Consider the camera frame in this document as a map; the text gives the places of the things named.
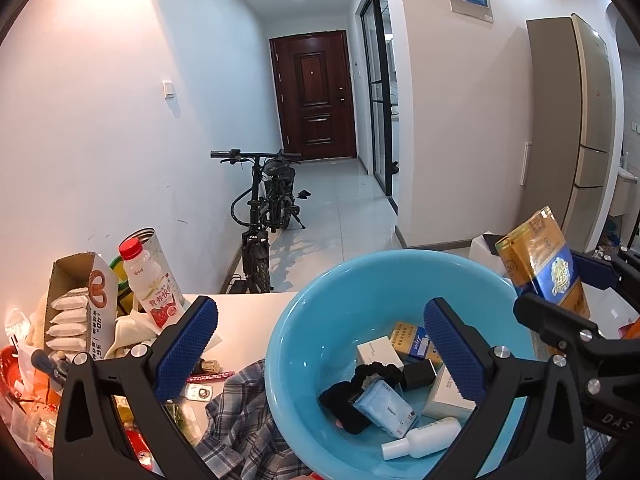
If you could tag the flat black item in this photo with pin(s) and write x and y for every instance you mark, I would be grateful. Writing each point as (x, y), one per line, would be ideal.
(492, 244)

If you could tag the red packet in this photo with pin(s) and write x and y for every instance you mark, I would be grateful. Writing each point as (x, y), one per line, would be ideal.
(142, 452)

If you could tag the blue tissue packet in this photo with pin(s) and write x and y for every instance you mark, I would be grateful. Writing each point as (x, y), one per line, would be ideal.
(385, 405)

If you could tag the small bottle with blue cap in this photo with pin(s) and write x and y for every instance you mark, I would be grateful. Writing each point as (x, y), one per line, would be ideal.
(45, 359)

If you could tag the black cloth pouch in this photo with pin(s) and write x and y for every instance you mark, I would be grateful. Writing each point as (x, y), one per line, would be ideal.
(340, 400)

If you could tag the black charger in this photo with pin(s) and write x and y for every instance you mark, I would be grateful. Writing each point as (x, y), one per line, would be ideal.
(237, 285)

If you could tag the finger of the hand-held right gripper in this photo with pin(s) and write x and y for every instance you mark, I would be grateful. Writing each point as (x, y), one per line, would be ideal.
(555, 322)
(595, 271)

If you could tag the beige crumpled cloth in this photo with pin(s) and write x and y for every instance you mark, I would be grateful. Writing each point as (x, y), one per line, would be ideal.
(130, 325)

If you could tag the white wall switch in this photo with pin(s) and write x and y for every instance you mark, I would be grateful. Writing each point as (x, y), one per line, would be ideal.
(169, 89)

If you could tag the blue plastic basin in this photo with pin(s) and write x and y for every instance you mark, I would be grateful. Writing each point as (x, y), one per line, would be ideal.
(310, 320)

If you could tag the row of white packets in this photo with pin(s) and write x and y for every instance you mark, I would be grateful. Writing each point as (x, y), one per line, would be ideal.
(65, 317)

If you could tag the red pen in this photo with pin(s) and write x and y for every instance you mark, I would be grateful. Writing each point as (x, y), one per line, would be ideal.
(210, 375)

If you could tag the white and grey box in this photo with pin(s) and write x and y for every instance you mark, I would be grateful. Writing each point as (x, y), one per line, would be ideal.
(442, 400)

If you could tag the red capped drink bottle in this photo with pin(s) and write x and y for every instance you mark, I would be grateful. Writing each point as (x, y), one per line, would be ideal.
(155, 290)

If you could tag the red and white plastic bag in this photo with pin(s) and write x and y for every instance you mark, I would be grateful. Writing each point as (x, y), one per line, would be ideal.
(15, 375)

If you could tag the clear blister pack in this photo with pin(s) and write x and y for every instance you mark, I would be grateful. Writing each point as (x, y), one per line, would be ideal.
(199, 391)

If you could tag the black electric bicycle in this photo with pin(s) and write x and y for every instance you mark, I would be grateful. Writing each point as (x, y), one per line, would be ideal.
(260, 200)

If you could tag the small yellow and blue box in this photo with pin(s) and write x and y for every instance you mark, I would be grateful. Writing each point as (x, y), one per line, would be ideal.
(407, 337)

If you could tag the black framed glass door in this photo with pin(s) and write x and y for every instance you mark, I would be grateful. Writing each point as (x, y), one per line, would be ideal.
(380, 90)

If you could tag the small black box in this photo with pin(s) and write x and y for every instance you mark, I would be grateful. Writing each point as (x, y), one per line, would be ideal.
(417, 375)

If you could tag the small white bottle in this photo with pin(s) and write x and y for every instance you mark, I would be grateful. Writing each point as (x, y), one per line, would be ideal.
(425, 437)

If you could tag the plain white box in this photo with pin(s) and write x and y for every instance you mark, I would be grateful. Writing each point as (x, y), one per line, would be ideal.
(380, 352)

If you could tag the orange packet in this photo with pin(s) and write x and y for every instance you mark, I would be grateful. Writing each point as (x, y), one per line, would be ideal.
(631, 330)

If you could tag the white sink cabinet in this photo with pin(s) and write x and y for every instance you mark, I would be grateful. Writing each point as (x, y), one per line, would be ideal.
(625, 190)

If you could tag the beige refrigerator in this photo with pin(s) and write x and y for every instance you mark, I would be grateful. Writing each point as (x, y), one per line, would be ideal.
(555, 135)

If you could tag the pale cylinder can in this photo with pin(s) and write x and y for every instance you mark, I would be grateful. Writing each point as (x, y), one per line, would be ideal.
(162, 255)

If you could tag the large yellow and blue box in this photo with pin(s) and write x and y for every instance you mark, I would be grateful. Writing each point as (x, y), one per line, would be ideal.
(540, 260)

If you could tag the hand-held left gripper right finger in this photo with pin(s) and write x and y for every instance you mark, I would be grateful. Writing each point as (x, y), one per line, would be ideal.
(452, 350)

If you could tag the dark red entrance door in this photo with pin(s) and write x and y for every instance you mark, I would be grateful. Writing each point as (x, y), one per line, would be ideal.
(312, 100)

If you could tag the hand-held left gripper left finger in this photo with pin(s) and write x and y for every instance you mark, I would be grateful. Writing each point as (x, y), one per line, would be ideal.
(190, 340)

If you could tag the grey plaid shirt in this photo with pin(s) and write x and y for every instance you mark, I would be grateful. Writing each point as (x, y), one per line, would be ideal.
(240, 410)

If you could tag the cardboard pretzel print box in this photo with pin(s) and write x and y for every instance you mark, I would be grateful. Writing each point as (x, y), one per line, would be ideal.
(100, 310)

